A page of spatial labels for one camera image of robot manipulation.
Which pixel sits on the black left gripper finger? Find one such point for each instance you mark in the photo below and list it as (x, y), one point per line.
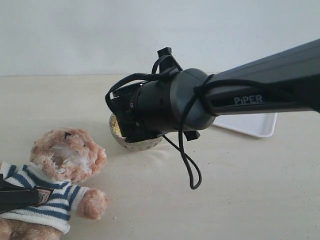
(14, 197)

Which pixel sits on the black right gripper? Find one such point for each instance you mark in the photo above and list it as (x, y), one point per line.
(141, 102)

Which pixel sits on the beige teddy bear striped sweater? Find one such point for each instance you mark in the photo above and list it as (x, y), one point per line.
(59, 162)

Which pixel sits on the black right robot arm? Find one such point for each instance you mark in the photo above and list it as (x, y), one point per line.
(172, 99)

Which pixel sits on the steel bowl of yellow grain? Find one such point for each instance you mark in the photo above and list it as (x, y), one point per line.
(134, 146)

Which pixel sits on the white rectangular plastic tray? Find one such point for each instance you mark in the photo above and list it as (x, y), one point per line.
(260, 125)

